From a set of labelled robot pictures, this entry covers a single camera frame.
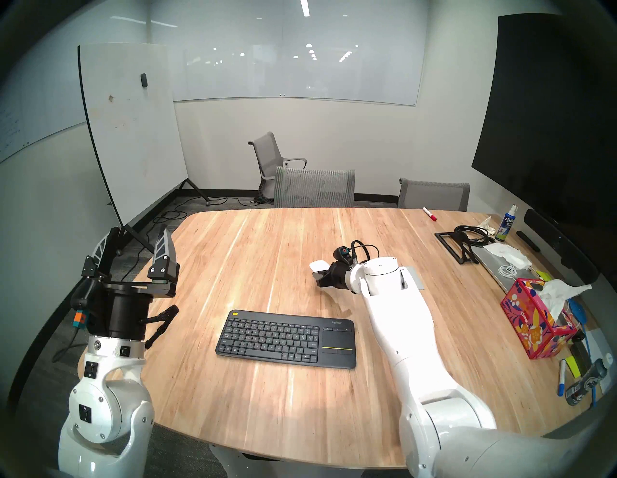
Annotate black right camera cable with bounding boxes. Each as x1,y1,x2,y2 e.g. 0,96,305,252
349,240,381,265

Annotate white facial tissue sheet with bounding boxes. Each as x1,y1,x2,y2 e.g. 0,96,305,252
537,279,592,321

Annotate coiled black cable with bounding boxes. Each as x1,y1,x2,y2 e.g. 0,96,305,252
453,225,496,246

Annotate black camera cable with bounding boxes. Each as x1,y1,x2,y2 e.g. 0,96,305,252
51,328,90,364
349,240,381,265

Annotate rolling white whiteboard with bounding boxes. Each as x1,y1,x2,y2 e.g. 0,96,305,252
78,43,211,253

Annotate grey mesh office chair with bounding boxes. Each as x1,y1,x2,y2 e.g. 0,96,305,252
274,167,356,208
398,178,470,212

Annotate large black wall screen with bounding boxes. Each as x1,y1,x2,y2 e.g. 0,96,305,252
471,13,617,251

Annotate black video bar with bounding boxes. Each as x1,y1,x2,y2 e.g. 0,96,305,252
523,209,600,285

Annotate white paper sheet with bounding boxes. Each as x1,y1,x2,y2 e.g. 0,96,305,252
581,328,615,362

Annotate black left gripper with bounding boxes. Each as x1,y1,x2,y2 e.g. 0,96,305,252
81,226,180,340

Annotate black floor cables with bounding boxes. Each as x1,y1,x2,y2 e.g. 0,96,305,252
153,193,263,225

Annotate grey armrest swivel chair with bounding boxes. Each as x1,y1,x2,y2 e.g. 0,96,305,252
248,132,308,200

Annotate whiteboard cleaner spray bottle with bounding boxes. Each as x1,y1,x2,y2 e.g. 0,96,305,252
495,205,519,242

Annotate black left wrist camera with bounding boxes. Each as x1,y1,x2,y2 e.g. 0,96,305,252
71,277,104,331

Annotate blue plastic object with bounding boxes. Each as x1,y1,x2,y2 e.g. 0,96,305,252
566,298,586,328

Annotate grey black bottle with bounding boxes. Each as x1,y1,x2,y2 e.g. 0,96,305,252
565,354,613,407

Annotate black left camera cable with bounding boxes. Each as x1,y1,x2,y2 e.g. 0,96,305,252
51,328,90,364

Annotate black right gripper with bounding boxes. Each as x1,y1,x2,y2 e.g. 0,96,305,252
316,262,357,291

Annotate wide glass wall whiteboard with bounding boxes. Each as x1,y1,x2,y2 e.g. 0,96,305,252
149,0,428,106

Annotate silver closed laptop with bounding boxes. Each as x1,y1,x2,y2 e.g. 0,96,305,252
471,243,550,294

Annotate colourful floral tissue box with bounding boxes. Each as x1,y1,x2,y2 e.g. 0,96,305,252
500,278,578,360

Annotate dark grey wireless keyboard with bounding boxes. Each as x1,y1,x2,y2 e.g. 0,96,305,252
215,310,357,370

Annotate black laptop stand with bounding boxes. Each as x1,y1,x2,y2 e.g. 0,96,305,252
434,230,483,264

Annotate black sleeved cable stub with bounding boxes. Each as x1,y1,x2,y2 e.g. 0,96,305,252
144,305,180,350

